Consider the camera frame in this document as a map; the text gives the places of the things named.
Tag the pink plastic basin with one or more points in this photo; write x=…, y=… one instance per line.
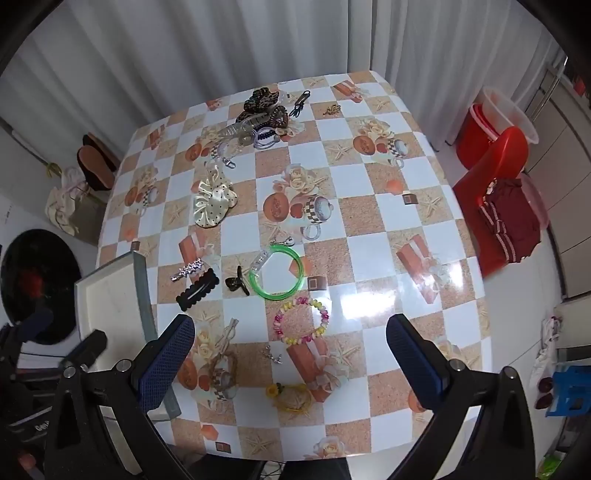
x=538, y=203

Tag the white tray grey rim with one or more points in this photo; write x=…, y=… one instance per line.
x=111, y=304

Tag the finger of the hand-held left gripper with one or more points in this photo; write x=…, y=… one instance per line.
x=87, y=347
x=34, y=323

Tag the small silver earring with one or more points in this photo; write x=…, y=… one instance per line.
x=267, y=352
x=277, y=359

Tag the red plastic chair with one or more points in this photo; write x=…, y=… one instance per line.
x=503, y=152

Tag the black scalloped snap clip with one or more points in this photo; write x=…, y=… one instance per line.
x=198, y=289

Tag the blue plastic stool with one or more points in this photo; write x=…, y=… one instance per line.
x=570, y=390

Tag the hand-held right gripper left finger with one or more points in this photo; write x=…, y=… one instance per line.
x=168, y=364

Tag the clear plastic hair clip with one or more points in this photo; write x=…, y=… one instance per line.
x=260, y=262

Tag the cream cloth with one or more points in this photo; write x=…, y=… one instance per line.
x=64, y=203

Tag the green plastic bangle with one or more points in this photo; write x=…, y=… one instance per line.
x=299, y=270

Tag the red plastic bucket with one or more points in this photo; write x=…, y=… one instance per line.
x=471, y=138

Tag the leopard print scrunchie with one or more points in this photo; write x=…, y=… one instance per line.
x=262, y=101

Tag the translucent white bucket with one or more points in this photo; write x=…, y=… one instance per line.
x=508, y=110

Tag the silver star hair clip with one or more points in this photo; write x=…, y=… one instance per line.
x=187, y=270

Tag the small black hair pin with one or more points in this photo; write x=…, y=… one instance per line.
x=300, y=104

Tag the maroon striped garment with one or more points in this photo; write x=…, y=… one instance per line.
x=512, y=221

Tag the clear claw clip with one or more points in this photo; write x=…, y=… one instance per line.
x=235, y=129

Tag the small gold charm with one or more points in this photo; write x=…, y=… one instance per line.
x=331, y=110

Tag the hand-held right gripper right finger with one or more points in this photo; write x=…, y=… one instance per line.
x=413, y=364

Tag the small black claw clip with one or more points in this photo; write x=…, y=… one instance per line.
x=238, y=284

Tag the white washing machine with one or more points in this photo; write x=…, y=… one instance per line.
x=46, y=258

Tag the small silver charm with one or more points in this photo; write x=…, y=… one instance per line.
x=284, y=241

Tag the cream polka dot scrunchie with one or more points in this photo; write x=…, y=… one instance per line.
x=214, y=198

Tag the white curtain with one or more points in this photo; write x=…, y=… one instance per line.
x=231, y=46

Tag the white cloth bag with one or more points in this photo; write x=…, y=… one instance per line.
x=547, y=350

